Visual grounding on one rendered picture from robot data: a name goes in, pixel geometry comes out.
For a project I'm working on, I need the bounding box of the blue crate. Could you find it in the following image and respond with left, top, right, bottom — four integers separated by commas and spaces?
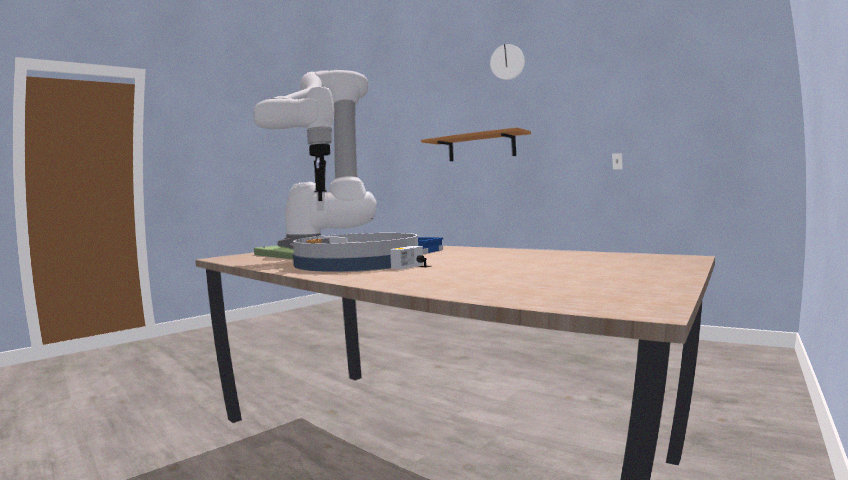
418, 237, 443, 254

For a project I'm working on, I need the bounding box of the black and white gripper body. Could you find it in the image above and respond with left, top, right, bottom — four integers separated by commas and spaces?
309, 144, 330, 170

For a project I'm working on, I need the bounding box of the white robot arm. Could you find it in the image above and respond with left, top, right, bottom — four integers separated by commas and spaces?
253, 70, 376, 249

